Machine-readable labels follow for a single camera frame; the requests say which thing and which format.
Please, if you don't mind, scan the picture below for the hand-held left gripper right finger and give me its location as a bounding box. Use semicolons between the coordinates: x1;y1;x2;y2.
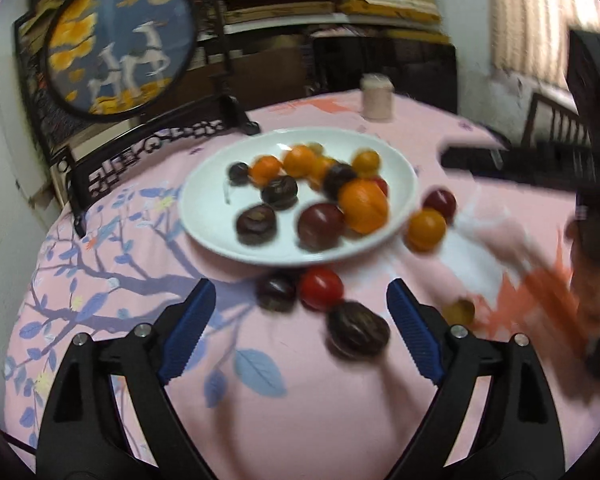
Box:
380;278;566;480

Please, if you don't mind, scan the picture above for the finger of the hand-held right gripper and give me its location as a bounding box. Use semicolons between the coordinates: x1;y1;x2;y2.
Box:
440;141;588;187

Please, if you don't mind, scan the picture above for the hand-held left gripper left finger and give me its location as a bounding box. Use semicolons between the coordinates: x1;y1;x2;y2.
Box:
39;278;217;480

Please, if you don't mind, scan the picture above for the dark oblong tomato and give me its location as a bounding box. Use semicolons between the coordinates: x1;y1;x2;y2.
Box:
326;301;391;359

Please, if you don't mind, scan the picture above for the white oval plate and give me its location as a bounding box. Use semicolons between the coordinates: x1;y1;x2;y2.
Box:
180;129;417;267

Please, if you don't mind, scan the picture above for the dark purple water chestnut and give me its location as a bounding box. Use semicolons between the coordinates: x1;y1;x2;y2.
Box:
261;175;299;211
236;204;278;247

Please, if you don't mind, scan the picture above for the yellow tomato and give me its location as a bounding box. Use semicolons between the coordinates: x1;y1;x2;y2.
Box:
351;149;381;178

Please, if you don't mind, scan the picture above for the dark purple plum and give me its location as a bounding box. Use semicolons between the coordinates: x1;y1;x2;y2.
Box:
297;202;346;253

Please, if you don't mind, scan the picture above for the dark tomato group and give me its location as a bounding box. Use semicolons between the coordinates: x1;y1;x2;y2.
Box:
322;162;358;200

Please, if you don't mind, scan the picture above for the orange mandarin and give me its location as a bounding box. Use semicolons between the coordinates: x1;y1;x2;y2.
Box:
250;156;284;187

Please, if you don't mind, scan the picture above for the smooth orange tomato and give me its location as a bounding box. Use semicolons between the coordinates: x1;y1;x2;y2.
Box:
405;208;447;253
283;145;317;178

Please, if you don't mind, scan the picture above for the person's right hand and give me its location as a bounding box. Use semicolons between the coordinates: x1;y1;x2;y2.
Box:
566;217;600;341

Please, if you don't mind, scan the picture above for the dark wooden slat chair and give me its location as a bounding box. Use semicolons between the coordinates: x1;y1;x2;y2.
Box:
522;92;588;151

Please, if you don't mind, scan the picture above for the dark red tomato by plate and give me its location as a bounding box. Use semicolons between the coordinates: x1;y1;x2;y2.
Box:
422;187;457;223

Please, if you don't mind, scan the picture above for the dark tomato behind red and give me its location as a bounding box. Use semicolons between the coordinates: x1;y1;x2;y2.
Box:
256;271;298;312

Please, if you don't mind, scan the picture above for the striped window curtain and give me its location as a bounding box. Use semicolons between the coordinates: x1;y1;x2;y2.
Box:
487;0;600;91

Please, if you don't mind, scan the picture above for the pink floral tablecloth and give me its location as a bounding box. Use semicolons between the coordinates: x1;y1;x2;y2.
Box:
5;89;600;480

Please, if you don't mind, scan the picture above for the pink drink can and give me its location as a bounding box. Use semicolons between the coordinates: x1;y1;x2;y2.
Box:
361;73;394;121

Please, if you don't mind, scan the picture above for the dark high-back chair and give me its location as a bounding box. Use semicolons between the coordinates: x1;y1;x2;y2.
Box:
312;35;458;111

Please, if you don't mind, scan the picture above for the round deer painting table screen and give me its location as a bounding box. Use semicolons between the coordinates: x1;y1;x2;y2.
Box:
14;0;261;238

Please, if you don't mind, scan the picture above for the black cable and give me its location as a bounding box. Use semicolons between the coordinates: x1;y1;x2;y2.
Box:
0;427;38;456

